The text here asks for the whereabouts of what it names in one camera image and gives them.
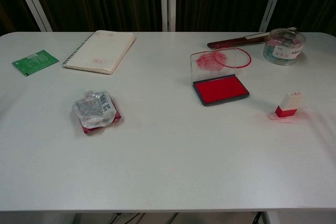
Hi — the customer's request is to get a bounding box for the thin red ring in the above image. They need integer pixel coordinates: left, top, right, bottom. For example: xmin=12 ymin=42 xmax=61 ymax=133
xmin=213 ymin=47 xmax=253 ymax=69

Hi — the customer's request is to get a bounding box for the clear crumpled spout pouch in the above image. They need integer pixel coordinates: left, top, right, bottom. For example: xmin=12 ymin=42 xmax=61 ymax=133
xmin=72 ymin=89 xmax=118 ymax=130

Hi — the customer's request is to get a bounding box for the red flat packet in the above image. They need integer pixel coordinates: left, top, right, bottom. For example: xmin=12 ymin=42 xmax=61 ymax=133
xmin=80 ymin=95 xmax=123 ymax=136

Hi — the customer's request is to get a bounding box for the dark red folded fan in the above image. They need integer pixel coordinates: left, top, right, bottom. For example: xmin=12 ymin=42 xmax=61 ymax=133
xmin=206 ymin=26 xmax=298 ymax=50

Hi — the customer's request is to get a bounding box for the spiral bound lined notebook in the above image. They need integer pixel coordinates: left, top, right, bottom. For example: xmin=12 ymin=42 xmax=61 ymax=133
xmin=62 ymin=29 xmax=137 ymax=76

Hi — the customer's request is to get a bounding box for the clear round clip container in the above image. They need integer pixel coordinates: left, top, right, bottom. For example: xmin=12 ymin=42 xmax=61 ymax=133
xmin=262 ymin=27 xmax=307 ymax=66

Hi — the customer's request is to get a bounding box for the white and red stamp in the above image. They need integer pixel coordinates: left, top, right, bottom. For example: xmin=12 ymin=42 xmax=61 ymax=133
xmin=269 ymin=91 xmax=306 ymax=122

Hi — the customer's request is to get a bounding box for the red ink pad clear lid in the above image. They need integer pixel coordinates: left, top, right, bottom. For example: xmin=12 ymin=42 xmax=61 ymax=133
xmin=190 ymin=47 xmax=251 ymax=108

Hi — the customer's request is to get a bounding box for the black cable bundle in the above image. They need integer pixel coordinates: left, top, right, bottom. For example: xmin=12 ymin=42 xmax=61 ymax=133
xmin=103 ymin=211 xmax=176 ymax=224

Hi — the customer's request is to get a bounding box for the green sachet packet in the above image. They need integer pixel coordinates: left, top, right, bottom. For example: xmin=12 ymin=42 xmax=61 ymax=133
xmin=11 ymin=49 xmax=60 ymax=77

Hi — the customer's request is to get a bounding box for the white upright frame post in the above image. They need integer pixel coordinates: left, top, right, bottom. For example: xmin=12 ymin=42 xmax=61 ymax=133
xmin=160 ymin=0 xmax=177 ymax=33

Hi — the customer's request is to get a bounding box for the white table leg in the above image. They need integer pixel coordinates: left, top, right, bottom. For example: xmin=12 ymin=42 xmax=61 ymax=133
xmin=258 ymin=210 xmax=281 ymax=224

